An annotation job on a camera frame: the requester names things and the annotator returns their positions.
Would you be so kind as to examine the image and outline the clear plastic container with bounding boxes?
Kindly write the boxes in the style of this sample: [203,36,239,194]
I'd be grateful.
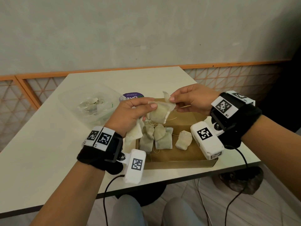
[58,84,124,126]

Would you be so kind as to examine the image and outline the thin white cable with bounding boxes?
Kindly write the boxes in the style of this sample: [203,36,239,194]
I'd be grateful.
[194,177,210,226]

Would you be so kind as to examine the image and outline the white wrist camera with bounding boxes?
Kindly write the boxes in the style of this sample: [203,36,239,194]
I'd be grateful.
[117,149,147,185]
[190,121,225,161]

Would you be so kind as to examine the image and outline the dark grey floor object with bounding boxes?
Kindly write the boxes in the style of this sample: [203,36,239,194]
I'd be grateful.
[219,166,265,196]

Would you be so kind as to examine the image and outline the brown paper box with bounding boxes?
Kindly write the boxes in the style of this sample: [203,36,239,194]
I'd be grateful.
[135,98,218,170]

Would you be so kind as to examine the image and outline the orange lattice fence panel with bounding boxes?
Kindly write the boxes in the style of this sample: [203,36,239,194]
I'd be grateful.
[0,75,38,151]
[15,60,292,109]

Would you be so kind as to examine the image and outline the person's right hand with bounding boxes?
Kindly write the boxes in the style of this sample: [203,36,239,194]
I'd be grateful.
[169,83,221,117]

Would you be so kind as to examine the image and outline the pile of tea bags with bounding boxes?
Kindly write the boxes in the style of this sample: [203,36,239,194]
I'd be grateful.
[77,97,115,118]

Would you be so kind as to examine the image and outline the grey trousers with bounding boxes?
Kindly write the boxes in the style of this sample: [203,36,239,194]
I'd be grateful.
[109,195,198,226]

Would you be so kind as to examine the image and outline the person's right forearm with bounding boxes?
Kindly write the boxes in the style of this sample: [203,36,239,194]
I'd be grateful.
[241,115,301,202]

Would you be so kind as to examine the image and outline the round purple sticker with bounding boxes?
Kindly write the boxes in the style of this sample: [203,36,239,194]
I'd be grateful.
[120,92,145,103]

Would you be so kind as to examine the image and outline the black cable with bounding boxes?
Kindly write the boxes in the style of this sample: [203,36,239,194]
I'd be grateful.
[103,174,125,226]
[224,146,249,226]

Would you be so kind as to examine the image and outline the bunch of tea bags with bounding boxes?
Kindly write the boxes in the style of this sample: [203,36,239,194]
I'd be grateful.
[124,119,145,147]

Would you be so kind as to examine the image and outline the person's left forearm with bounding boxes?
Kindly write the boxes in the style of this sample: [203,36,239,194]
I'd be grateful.
[30,161,107,226]

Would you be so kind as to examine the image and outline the person's left hand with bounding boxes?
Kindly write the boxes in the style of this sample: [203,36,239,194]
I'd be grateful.
[104,97,158,139]

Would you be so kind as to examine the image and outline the black marker wristband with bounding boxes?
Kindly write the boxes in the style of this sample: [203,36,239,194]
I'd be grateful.
[77,126,124,175]
[209,90,263,149]

